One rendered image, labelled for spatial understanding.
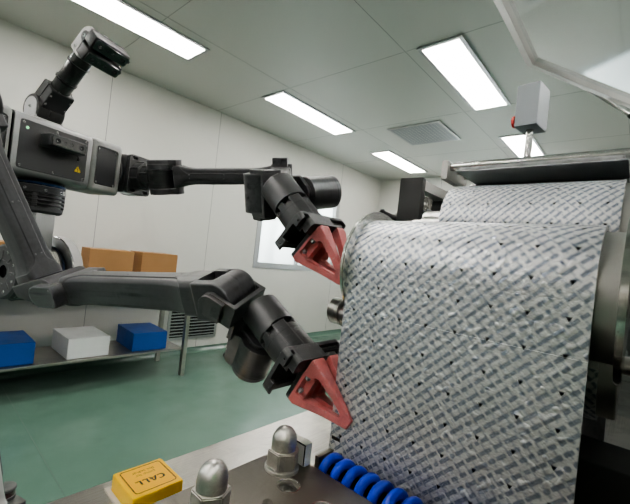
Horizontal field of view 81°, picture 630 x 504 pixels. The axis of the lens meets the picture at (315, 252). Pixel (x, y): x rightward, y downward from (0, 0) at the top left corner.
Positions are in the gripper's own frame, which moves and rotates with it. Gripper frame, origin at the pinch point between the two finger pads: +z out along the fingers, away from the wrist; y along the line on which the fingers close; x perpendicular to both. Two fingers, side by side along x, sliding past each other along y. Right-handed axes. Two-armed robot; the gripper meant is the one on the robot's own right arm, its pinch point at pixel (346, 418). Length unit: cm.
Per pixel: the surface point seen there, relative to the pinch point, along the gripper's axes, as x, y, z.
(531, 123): 48, -58, -24
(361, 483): -0.8, 3.4, 6.1
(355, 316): 10.2, 0.3, -5.9
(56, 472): -189, -28, -116
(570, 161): 39.1, -30.3, -5.1
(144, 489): -24.4, 11.6, -12.6
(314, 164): -41, -370, -386
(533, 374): 18.0, 0.3, 10.6
